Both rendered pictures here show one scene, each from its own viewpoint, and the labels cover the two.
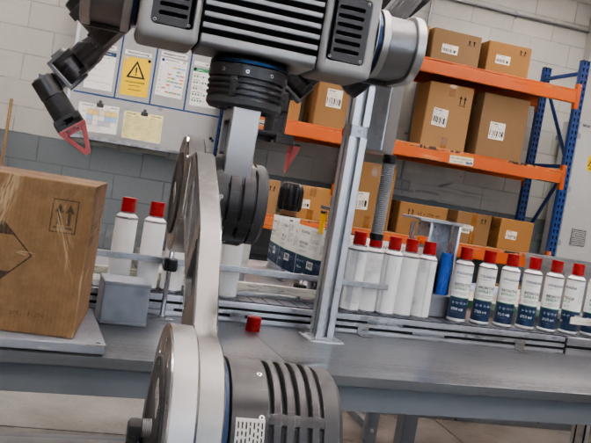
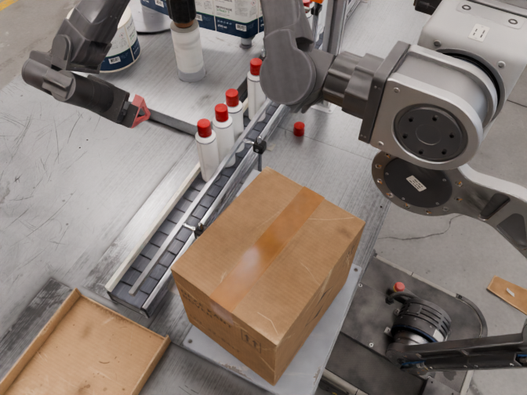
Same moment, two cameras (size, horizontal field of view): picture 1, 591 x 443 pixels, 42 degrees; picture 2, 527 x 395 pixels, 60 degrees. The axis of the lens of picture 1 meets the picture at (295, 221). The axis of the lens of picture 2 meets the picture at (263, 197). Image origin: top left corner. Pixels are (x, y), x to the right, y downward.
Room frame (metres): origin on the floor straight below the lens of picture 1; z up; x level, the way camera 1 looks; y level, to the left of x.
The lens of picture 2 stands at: (1.12, 0.83, 1.87)
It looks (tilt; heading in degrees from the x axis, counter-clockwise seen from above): 54 degrees down; 316
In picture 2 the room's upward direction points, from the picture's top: straight up
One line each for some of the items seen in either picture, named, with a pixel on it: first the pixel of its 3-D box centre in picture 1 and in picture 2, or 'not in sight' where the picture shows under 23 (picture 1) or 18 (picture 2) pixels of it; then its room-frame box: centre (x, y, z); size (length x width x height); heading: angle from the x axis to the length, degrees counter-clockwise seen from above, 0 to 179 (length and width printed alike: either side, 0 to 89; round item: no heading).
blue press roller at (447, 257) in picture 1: (442, 279); not in sight; (2.13, -0.43, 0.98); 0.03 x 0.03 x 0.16
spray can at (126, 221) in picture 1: (123, 241); (208, 151); (1.79, 0.39, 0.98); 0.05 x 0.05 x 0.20
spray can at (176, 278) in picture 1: (176, 248); (234, 121); (1.82, 0.27, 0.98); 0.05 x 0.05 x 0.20
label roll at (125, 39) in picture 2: not in sight; (105, 34); (2.44, 0.29, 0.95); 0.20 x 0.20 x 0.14
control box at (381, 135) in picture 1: (374, 112); not in sight; (1.89, -0.14, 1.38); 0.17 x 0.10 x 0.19; 165
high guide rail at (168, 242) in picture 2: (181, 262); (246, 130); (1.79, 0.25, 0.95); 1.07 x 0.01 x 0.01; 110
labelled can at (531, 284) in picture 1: (529, 293); not in sight; (2.17, -0.68, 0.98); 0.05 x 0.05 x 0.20
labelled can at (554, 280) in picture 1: (551, 295); not in sight; (2.20, -0.75, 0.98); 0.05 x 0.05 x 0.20
